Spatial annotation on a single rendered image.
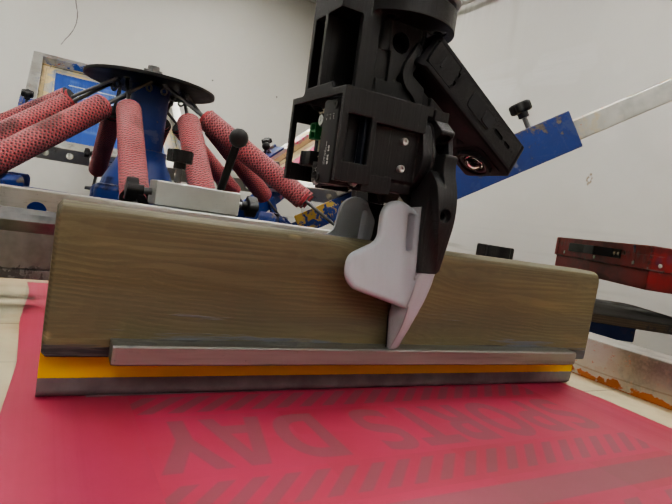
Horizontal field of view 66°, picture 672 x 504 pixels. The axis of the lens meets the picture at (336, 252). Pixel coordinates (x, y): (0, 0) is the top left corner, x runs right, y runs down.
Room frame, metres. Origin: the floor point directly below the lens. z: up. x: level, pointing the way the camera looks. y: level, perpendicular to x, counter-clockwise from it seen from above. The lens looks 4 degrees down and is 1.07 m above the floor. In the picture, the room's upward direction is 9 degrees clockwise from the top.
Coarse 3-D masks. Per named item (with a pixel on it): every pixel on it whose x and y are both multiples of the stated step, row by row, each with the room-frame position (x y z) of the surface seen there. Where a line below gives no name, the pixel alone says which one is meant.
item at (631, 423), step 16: (528, 384) 0.42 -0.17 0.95; (544, 384) 0.43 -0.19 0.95; (560, 384) 0.44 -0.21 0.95; (560, 400) 0.39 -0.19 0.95; (576, 400) 0.40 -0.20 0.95; (592, 400) 0.41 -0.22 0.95; (592, 416) 0.36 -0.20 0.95; (608, 416) 0.37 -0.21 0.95; (624, 416) 0.38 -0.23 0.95; (640, 416) 0.38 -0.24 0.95; (624, 432) 0.34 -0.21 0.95; (640, 432) 0.35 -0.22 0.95; (656, 432) 0.35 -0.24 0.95
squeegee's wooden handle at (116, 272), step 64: (64, 256) 0.24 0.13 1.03; (128, 256) 0.26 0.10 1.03; (192, 256) 0.27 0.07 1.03; (256, 256) 0.29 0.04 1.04; (320, 256) 0.31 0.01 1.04; (448, 256) 0.36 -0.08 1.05; (64, 320) 0.25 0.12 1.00; (128, 320) 0.26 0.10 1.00; (192, 320) 0.28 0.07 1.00; (256, 320) 0.29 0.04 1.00; (320, 320) 0.31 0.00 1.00; (384, 320) 0.34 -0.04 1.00; (448, 320) 0.36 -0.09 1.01; (512, 320) 0.39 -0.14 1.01; (576, 320) 0.43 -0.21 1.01
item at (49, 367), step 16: (48, 368) 0.25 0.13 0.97; (64, 368) 0.26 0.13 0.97; (80, 368) 0.26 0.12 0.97; (96, 368) 0.26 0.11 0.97; (112, 368) 0.27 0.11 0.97; (128, 368) 0.27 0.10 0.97; (144, 368) 0.28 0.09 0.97; (160, 368) 0.28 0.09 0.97; (176, 368) 0.28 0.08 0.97; (192, 368) 0.29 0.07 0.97; (208, 368) 0.29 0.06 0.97; (224, 368) 0.30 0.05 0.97; (240, 368) 0.30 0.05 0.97; (256, 368) 0.31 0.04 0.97; (272, 368) 0.31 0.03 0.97; (288, 368) 0.32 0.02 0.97; (304, 368) 0.32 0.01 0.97; (320, 368) 0.33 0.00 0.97; (336, 368) 0.33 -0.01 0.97; (352, 368) 0.34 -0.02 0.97; (368, 368) 0.35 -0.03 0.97; (384, 368) 0.35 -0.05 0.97; (400, 368) 0.36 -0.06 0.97; (416, 368) 0.36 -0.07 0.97; (432, 368) 0.37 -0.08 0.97; (448, 368) 0.38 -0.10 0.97; (464, 368) 0.39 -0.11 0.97; (480, 368) 0.40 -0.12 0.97; (496, 368) 0.40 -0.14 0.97; (512, 368) 0.41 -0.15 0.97; (528, 368) 0.42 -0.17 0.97; (544, 368) 0.43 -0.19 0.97; (560, 368) 0.44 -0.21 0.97
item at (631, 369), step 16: (592, 336) 0.49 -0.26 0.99; (592, 352) 0.48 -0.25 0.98; (608, 352) 0.46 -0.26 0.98; (624, 352) 0.45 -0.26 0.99; (640, 352) 0.45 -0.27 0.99; (656, 352) 0.46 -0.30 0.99; (576, 368) 0.49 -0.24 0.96; (592, 368) 0.47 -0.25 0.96; (608, 368) 0.46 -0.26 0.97; (624, 368) 0.45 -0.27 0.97; (640, 368) 0.44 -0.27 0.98; (656, 368) 0.43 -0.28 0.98; (608, 384) 0.46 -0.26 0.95; (624, 384) 0.45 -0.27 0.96; (640, 384) 0.44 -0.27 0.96; (656, 384) 0.43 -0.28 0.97; (656, 400) 0.42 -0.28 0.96
